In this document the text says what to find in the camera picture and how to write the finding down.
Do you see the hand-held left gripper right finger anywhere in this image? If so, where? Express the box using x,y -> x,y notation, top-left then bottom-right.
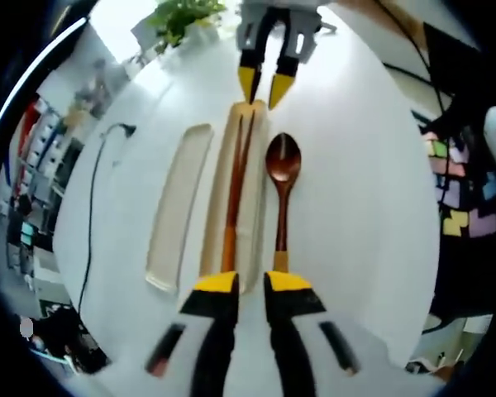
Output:
264,270 -> 384,397

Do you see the beige cutlery case lid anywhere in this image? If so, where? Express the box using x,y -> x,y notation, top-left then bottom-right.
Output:
145,122 -> 214,295

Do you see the wooden spoon utensil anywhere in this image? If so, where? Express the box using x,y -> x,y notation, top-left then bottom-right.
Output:
265,132 -> 303,275

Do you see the beige cutlery case base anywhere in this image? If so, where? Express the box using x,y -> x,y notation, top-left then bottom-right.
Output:
198,98 -> 270,295

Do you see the wooden chopstick utensil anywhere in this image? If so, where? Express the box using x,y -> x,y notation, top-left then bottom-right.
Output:
222,111 -> 257,275
221,115 -> 249,275

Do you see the shelving with white bins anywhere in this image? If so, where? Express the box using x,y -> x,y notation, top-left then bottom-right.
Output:
7,97 -> 83,199

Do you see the green potted plant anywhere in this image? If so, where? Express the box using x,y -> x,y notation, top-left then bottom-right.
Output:
146,0 -> 227,47

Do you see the black cable with plug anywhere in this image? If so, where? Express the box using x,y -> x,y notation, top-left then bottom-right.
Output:
77,122 -> 137,318

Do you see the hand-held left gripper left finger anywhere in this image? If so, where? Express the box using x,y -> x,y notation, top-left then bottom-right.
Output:
115,270 -> 241,397

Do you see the person's printed black shirt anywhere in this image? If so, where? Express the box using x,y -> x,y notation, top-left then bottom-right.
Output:
421,94 -> 496,323

